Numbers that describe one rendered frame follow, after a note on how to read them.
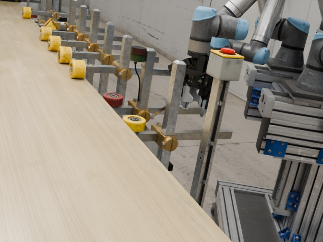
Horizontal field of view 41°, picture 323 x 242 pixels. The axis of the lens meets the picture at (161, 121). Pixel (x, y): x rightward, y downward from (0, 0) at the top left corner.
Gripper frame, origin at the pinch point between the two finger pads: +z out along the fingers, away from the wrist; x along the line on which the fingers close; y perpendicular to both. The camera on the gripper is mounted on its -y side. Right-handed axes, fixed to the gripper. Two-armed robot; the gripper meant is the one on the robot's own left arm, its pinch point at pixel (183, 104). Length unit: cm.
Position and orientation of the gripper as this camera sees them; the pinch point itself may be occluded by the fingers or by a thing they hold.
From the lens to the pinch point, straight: 159.0
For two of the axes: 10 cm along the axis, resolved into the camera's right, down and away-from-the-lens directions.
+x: 7.1, -1.4, 6.9
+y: 6.9, 3.5, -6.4
